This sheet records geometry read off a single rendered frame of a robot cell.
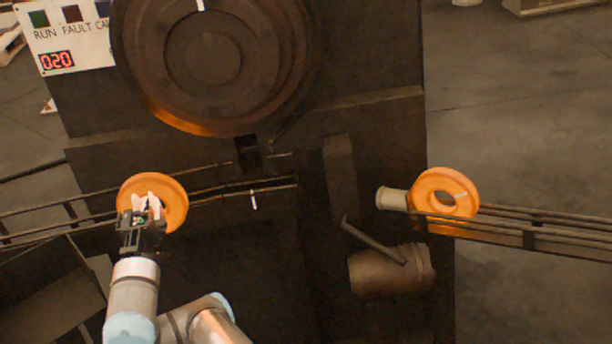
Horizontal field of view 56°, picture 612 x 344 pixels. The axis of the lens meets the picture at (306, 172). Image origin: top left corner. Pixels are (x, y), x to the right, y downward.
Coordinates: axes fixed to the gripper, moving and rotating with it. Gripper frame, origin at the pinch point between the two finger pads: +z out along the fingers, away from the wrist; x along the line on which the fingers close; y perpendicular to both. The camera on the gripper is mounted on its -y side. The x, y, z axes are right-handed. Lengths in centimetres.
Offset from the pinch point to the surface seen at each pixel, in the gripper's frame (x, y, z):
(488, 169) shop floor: -113, -114, 86
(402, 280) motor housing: -55, -35, -11
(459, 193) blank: -69, -10, -5
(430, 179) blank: -64, -9, 0
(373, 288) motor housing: -47, -36, -11
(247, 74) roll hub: -26.9, 19.0, 13.8
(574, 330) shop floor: -110, -87, -8
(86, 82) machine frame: 17.0, 9.1, 34.6
